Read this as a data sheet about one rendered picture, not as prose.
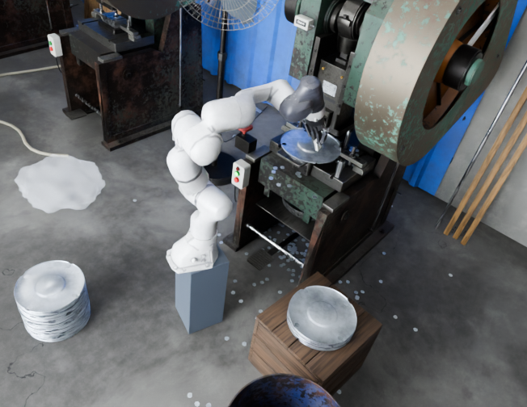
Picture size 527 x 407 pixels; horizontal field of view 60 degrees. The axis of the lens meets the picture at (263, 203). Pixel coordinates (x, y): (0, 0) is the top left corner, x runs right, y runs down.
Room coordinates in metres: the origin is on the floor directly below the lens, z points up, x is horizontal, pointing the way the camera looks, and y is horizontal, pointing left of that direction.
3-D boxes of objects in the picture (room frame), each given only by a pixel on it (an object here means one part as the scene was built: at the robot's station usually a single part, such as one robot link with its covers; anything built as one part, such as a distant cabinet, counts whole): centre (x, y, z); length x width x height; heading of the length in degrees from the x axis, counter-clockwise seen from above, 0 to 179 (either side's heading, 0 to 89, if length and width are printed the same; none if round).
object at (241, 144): (1.94, 0.14, 0.62); 0.10 x 0.06 x 0.20; 55
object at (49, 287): (1.21, 0.88, 0.23); 0.29 x 0.29 x 0.01
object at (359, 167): (1.85, -0.39, 0.76); 0.17 x 0.06 x 0.10; 55
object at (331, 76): (1.91, -0.22, 1.04); 0.17 x 0.15 x 0.30; 145
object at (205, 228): (1.33, 0.20, 0.71); 0.18 x 0.11 x 0.25; 52
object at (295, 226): (1.95, -0.25, 0.31); 0.43 x 0.42 x 0.01; 55
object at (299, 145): (1.84, -0.17, 0.78); 0.29 x 0.29 x 0.01
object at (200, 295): (1.35, 0.23, 0.23); 0.18 x 0.18 x 0.45; 36
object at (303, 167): (1.80, -0.15, 0.72); 0.25 x 0.14 x 0.14; 145
